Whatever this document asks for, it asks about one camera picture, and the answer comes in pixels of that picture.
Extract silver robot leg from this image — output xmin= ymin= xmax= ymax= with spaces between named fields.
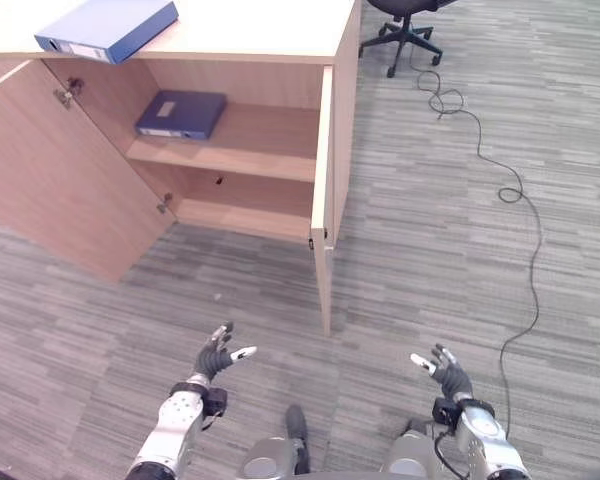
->
xmin=239 ymin=403 xmax=312 ymax=479
xmin=379 ymin=418 xmax=444 ymax=477

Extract wooden office cabinet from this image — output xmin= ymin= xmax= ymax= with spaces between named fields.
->
xmin=0 ymin=0 xmax=364 ymax=250

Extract wide wooden cabinet door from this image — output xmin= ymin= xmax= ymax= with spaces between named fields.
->
xmin=0 ymin=58 xmax=177 ymax=284

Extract narrow wooden cabinet door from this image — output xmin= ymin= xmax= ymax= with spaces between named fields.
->
xmin=309 ymin=66 xmax=336 ymax=338

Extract black floor cable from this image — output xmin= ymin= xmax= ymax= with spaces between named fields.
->
xmin=408 ymin=19 xmax=544 ymax=436

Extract blue lever arch folder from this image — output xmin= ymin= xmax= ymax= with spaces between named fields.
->
xmin=33 ymin=0 xmax=181 ymax=66

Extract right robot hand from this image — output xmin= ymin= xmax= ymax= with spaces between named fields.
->
xmin=410 ymin=343 xmax=475 ymax=400

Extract wooden cabinet shelf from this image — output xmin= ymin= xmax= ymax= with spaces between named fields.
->
xmin=125 ymin=102 xmax=321 ymax=183

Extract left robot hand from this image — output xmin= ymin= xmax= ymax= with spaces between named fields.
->
xmin=193 ymin=322 xmax=258 ymax=384

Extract black office chair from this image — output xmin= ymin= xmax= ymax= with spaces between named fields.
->
xmin=358 ymin=0 xmax=455 ymax=79

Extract silver left robot leg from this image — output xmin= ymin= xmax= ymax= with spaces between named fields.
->
xmin=239 ymin=403 xmax=312 ymax=479

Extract silver right robot leg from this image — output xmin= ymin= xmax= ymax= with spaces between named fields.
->
xmin=379 ymin=418 xmax=444 ymax=477

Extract dark blue binder folder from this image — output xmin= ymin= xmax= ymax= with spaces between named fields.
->
xmin=133 ymin=90 xmax=228 ymax=142

